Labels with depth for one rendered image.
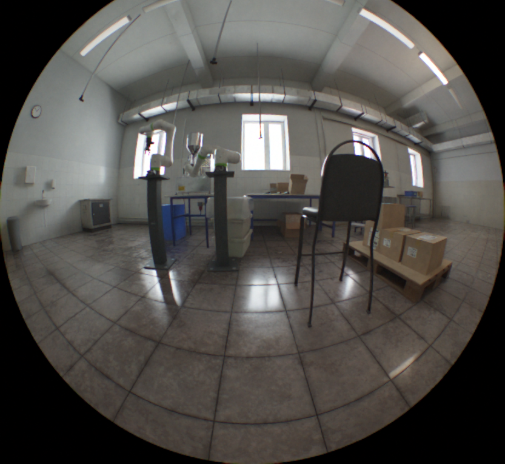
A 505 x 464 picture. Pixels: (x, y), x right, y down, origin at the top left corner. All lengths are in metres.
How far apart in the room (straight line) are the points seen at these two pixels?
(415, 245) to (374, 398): 1.10
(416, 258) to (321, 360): 1.06
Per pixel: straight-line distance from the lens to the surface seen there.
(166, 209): 2.68
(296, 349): 0.82
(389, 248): 1.66
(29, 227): 4.52
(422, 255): 1.45
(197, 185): 2.30
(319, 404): 0.72
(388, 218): 1.79
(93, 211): 4.43
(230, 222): 1.68
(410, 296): 1.36
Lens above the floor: 0.67
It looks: 5 degrees down
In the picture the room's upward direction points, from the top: straight up
